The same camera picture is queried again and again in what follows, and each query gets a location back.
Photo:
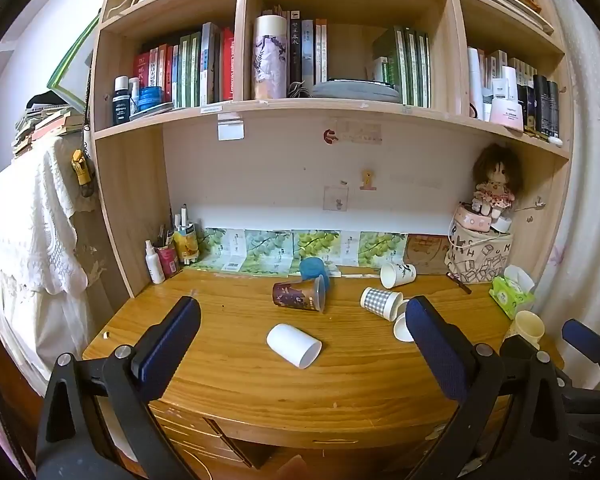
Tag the red sticker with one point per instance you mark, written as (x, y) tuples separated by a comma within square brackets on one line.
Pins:
[(330, 136)]

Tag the white cup with dark print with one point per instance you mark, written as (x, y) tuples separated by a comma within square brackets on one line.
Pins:
[(397, 274)]

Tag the pink container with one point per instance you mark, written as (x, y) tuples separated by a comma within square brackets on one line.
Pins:
[(168, 261)]

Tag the small white roll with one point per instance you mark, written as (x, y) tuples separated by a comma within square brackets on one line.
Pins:
[(502, 225)]

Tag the pink white bottle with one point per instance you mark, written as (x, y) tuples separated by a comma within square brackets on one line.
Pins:
[(506, 112)]

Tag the cream cup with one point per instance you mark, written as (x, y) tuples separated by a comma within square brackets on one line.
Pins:
[(529, 325)]

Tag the blue cup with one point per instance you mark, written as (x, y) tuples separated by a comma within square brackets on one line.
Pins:
[(314, 270)]

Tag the white spray bottle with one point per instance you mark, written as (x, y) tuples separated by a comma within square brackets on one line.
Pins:
[(155, 266)]

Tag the row of dark grey books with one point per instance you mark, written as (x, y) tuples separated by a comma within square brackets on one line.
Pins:
[(305, 50)]

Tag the white printed card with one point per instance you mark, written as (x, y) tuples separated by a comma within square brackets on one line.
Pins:
[(350, 247)]

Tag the brown stick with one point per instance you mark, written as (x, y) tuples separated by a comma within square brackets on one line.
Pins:
[(459, 283)]

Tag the small white paper cup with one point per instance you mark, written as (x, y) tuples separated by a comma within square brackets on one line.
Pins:
[(402, 329)]

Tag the floral cylinder tube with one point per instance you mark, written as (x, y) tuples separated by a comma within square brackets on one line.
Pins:
[(270, 57)]

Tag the wooden desk drawer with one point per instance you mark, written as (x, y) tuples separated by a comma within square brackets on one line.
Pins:
[(195, 432)]

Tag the wooden bookshelf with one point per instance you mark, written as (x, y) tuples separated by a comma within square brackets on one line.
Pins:
[(200, 170)]

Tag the brown cup with clear lid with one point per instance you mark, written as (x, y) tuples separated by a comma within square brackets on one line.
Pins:
[(295, 294)]

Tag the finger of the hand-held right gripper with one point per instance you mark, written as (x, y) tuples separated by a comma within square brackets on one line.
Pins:
[(515, 347), (587, 339)]

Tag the white curtain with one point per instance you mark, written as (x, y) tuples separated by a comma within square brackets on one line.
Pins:
[(590, 160)]

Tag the brown haired doll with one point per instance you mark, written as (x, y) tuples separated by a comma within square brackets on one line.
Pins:
[(495, 180)]

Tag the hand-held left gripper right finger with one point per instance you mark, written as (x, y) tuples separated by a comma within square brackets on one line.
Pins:
[(437, 347)]

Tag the yellow pen holder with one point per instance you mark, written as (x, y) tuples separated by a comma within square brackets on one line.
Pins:
[(186, 246)]

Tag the letter printed fabric bag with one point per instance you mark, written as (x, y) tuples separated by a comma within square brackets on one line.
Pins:
[(480, 257)]

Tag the white lace cloth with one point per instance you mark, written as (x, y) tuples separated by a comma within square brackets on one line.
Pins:
[(25, 230)]

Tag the yellow figure sticker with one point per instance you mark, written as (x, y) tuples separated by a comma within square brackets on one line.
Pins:
[(367, 180)]

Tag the yellow black hanging tool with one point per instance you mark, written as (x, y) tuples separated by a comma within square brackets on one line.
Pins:
[(82, 172)]

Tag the stack of old books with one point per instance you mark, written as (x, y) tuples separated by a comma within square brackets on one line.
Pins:
[(45, 122)]

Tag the green framed board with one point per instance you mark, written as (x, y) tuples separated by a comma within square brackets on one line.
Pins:
[(72, 62)]

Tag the checkered paper cup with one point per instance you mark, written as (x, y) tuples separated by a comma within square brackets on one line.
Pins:
[(380, 302)]

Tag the brown printed card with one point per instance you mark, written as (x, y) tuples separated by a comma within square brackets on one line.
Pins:
[(427, 255)]

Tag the green leaf printed card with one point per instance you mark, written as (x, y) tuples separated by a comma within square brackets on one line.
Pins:
[(315, 245), (267, 254), (220, 250), (382, 250)]

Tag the small clear note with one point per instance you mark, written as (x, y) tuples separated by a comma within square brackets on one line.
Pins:
[(336, 198)]

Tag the row of black bottles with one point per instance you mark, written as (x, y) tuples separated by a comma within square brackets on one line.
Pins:
[(545, 105)]

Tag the white label card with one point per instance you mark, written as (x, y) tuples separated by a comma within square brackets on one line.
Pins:
[(230, 129)]

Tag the blue jar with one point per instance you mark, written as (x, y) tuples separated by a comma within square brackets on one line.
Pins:
[(151, 98)]

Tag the row of red green books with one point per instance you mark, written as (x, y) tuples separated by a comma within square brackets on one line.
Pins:
[(190, 70)]

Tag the tall white bottle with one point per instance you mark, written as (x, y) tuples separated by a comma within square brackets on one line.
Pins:
[(475, 85)]

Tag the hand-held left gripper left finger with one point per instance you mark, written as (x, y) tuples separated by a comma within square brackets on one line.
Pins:
[(167, 345)]

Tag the plain white cup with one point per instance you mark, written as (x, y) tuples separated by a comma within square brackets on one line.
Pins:
[(292, 344)]

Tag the black bottle white cap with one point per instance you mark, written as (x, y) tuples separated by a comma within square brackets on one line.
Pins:
[(120, 105)]

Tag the slim white bottle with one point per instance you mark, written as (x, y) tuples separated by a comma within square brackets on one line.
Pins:
[(134, 96)]

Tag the pale paper note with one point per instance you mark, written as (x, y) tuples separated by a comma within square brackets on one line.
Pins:
[(360, 132)]

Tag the white marker pen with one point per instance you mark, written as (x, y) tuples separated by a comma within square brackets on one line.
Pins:
[(184, 216)]

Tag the grey round cushion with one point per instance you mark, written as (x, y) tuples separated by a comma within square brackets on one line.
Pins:
[(355, 91)]

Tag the pink round box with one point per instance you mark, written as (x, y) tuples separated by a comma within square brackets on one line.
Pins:
[(472, 220)]

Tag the green tissue pack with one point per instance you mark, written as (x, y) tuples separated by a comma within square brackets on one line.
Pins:
[(510, 295)]

